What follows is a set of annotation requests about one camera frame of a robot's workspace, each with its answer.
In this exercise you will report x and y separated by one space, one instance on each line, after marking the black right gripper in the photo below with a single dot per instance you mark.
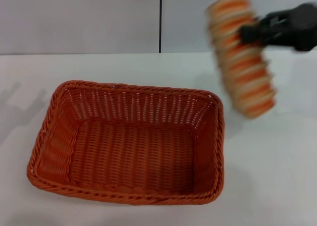
292 27

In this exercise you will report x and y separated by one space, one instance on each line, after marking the orange striped bread loaf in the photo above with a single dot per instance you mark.
241 62

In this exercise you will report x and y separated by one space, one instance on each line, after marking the orange woven plastic basket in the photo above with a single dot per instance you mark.
128 146

